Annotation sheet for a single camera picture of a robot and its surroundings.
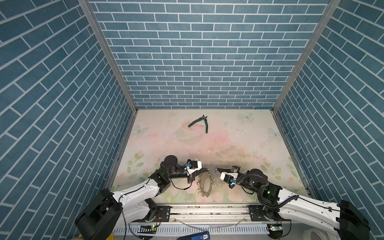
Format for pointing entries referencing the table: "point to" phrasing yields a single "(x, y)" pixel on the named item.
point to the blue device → (203, 235)
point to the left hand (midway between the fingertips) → (206, 170)
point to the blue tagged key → (215, 170)
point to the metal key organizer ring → (204, 183)
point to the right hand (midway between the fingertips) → (218, 165)
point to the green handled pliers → (205, 118)
